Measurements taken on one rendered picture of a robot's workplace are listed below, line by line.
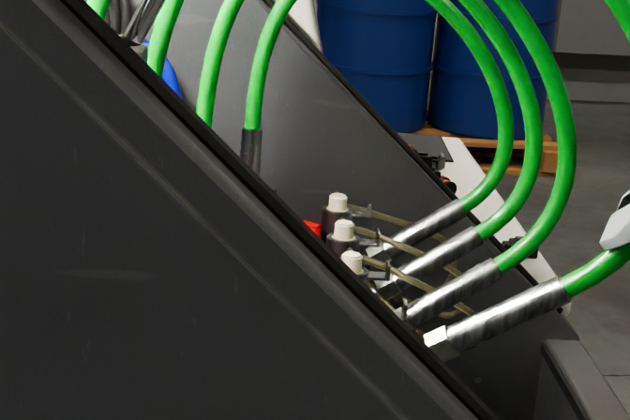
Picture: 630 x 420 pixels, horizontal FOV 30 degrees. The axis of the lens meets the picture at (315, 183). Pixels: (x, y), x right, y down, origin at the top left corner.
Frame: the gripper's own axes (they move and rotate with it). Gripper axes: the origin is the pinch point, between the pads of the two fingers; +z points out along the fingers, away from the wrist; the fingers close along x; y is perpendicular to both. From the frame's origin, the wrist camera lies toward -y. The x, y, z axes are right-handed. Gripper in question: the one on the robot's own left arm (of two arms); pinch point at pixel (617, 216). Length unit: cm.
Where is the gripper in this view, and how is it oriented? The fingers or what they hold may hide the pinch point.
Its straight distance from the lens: 73.1
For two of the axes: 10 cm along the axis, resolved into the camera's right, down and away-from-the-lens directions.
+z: -5.9, 5.2, 6.2
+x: 4.6, -4.1, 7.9
